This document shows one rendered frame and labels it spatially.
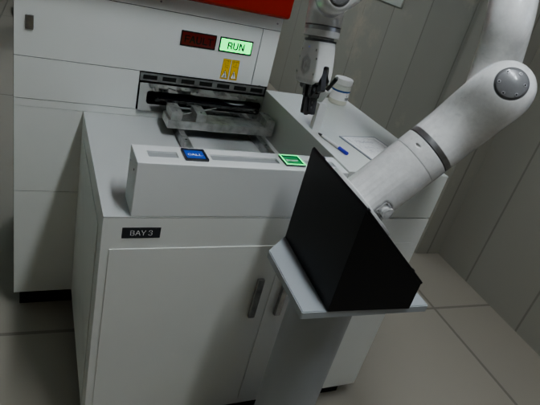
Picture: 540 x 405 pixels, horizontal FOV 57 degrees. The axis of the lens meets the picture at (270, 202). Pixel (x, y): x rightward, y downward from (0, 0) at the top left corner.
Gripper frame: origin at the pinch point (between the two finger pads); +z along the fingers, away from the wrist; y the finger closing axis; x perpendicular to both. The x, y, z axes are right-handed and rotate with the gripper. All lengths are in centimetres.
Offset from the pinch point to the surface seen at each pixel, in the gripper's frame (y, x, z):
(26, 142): -65, -62, 29
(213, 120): -49, -7, 14
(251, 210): -1.3, -10.3, 27.7
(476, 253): -76, 167, 79
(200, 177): 0.5, -25.2, 19.1
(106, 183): -17, -44, 27
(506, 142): -79, 167, 16
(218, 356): -12, -9, 79
